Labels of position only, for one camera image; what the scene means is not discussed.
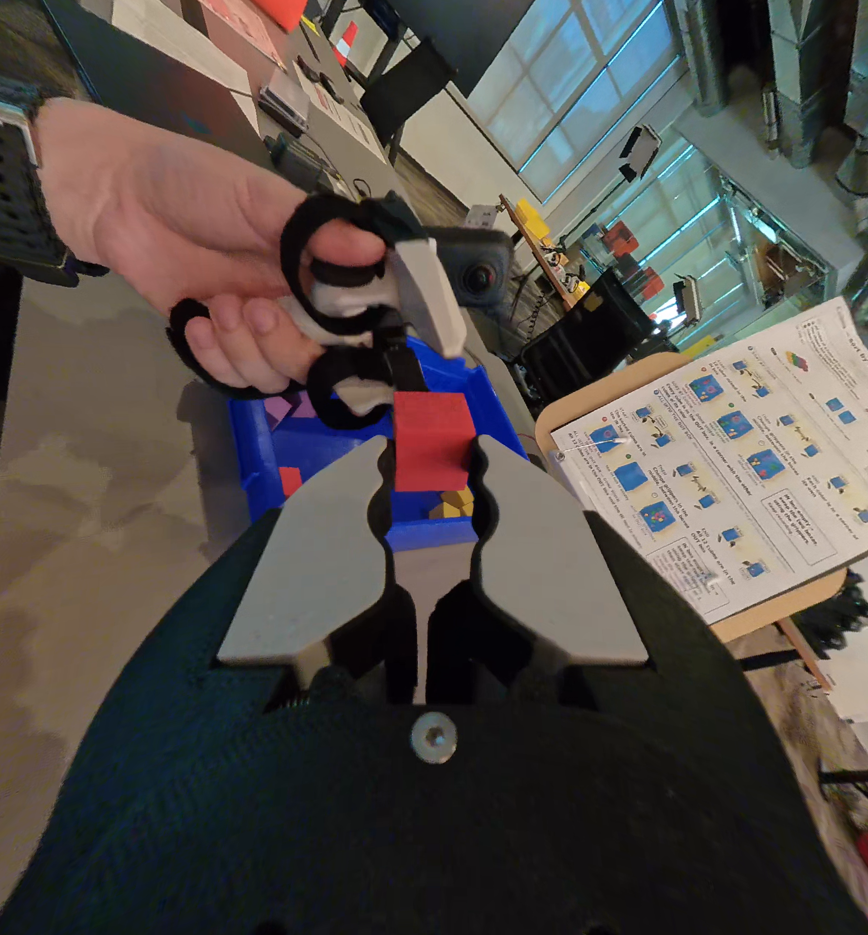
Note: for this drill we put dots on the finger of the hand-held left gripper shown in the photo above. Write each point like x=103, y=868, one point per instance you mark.
x=430, y=292

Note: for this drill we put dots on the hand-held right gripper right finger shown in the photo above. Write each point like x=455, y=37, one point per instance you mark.
x=558, y=584

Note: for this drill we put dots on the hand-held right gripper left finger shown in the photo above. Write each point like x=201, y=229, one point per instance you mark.
x=309, y=584

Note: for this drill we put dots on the red wooden cube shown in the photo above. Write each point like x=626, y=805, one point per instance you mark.
x=434, y=438
x=291, y=482

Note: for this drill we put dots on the blue plastic bin with cubes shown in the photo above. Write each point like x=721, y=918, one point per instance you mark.
x=317, y=453

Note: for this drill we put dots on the purple wooden cube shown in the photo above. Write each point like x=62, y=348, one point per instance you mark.
x=277, y=415
x=304, y=406

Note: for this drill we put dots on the person's left hand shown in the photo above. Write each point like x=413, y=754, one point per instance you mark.
x=156, y=204

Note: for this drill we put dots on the black storage crate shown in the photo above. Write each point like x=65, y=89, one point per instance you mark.
x=594, y=329

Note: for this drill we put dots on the black folding chair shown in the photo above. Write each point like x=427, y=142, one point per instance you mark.
x=404, y=87

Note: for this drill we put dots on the large window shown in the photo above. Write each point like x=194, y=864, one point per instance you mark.
x=587, y=80

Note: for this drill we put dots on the printed instruction sheet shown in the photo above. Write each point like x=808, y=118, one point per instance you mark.
x=755, y=453

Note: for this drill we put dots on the orange traffic cone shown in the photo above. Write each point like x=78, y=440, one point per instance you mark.
x=346, y=42

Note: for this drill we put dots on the black perforated watch band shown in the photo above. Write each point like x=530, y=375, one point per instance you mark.
x=3, y=190

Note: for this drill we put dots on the silver ventilation duct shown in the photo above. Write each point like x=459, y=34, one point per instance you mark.
x=828, y=73

